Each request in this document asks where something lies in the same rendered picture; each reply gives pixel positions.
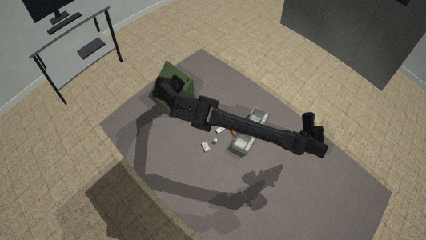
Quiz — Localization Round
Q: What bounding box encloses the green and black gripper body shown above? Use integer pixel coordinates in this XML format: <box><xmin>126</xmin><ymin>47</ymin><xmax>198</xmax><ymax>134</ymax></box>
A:
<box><xmin>314</xmin><ymin>126</ymin><xmax>324</xmax><ymax>142</ymax></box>

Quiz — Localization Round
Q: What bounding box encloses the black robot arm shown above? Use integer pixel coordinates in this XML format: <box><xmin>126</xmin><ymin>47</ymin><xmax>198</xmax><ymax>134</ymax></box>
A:
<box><xmin>152</xmin><ymin>75</ymin><xmax>328</xmax><ymax>158</ymax></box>

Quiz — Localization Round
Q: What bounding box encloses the white rack of three labelled bins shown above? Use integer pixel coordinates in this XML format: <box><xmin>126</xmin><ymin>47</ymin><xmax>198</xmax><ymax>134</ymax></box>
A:
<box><xmin>232</xmin><ymin>107</ymin><xmax>269</xmax><ymax>155</ymax></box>

